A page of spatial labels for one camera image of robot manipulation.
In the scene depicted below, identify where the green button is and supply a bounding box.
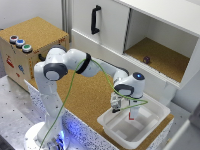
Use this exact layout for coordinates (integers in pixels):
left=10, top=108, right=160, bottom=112
left=20, top=43, right=34, bottom=54

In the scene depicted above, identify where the white plastic box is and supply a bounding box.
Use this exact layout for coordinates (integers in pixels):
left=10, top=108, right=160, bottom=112
left=96, top=95, right=172, bottom=150

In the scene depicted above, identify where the blue button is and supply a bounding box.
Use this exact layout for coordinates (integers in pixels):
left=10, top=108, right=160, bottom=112
left=14, top=38, right=26, bottom=49

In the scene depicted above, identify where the purple block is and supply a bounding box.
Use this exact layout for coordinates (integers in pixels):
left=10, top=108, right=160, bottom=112
left=143, top=55, right=151, bottom=65

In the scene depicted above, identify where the wooden drawer box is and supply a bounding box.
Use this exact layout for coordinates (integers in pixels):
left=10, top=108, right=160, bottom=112
left=0, top=16, right=71, bottom=92

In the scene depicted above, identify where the white sliding door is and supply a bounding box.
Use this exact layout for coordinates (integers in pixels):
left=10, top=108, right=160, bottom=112
left=71, top=0, right=131, bottom=55

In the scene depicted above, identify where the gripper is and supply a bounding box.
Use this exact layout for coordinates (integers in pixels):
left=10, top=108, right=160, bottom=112
left=110, top=93, right=123, bottom=114

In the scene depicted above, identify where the black drawer handle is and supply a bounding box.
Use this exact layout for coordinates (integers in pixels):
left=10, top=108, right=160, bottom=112
left=37, top=52, right=47, bottom=63

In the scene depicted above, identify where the green cable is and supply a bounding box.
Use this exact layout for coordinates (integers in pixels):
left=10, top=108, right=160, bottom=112
left=38, top=58, right=150, bottom=150

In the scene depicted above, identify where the black door handle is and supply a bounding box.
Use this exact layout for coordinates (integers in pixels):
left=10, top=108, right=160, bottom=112
left=90, top=4, right=102, bottom=36

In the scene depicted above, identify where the white cabinet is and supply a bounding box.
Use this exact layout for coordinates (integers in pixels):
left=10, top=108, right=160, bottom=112
left=70, top=0, right=200, bottom=98

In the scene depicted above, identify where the red button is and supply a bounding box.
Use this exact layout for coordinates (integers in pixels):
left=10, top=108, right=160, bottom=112
left=8, top=34, right=19, bottom=45

